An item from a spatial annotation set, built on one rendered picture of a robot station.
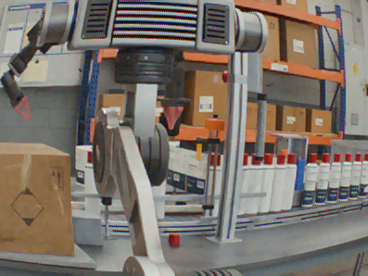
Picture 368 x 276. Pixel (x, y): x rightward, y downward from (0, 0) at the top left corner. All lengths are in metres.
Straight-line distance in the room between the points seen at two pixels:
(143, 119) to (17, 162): 0.34
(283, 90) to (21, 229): 5.97
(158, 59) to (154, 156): 0.21
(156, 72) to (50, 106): 5.08
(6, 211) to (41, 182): 0.15
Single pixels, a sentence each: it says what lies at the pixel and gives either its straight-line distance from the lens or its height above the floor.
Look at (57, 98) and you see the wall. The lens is 6.53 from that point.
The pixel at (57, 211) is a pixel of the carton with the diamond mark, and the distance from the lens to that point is 1.54.
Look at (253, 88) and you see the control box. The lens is 1.99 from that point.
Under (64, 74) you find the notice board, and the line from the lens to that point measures 6.40.
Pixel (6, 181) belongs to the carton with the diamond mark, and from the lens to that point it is 1.48.
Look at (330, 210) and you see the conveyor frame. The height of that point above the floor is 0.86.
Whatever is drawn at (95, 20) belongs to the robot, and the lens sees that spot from 1.44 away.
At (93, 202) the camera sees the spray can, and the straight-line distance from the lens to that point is 1.97.
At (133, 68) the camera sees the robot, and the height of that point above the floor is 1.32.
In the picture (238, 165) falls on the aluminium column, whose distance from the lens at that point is 1.98.
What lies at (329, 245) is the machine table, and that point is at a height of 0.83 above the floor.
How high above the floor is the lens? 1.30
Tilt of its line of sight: 5 degrees down
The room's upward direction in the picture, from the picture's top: 4 degrees clockwise
